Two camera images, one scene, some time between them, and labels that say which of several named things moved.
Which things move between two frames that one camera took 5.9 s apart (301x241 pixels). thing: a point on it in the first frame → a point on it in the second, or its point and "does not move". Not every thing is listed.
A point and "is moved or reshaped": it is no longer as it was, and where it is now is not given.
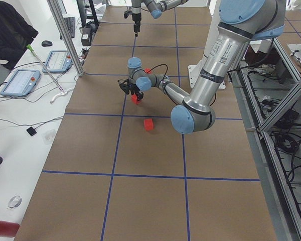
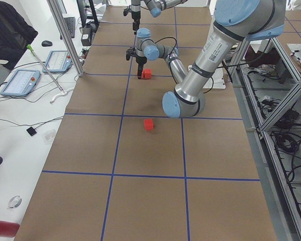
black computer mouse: (46, 43) does not move
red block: (135, 100) is moved or reshaped
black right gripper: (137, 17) does not move
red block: (147, 70) does not move
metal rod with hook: (29, 47) does not move
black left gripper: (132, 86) → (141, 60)
